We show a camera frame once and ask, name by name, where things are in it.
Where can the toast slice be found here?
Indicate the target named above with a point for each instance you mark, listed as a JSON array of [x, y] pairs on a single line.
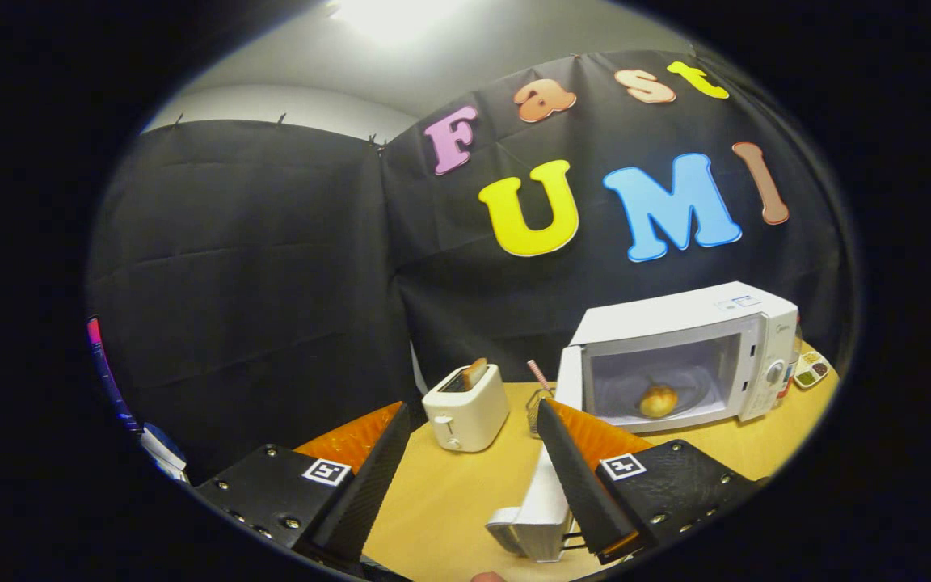
[[475, 372]]

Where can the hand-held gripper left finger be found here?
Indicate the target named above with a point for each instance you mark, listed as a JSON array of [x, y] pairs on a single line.
[[364, 497]]

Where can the pink striped straw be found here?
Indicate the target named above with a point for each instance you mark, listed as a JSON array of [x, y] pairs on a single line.
[[538, 374]]

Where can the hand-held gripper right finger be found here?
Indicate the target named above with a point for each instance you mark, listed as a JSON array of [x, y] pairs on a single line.
[[583, 493]]

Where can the white microwave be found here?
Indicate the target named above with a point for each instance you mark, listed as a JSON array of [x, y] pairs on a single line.
[[676, 319]]

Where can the round bread bun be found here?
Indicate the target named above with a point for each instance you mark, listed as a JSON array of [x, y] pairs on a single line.
[[658, 402]]

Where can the white and blue object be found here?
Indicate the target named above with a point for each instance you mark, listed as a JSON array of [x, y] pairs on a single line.
[[162, 453]]

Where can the white divided bean dish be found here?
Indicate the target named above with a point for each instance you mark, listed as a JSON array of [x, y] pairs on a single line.
[[811, 372]]

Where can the white toaster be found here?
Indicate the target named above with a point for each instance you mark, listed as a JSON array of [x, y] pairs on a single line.
[[469, 416]]

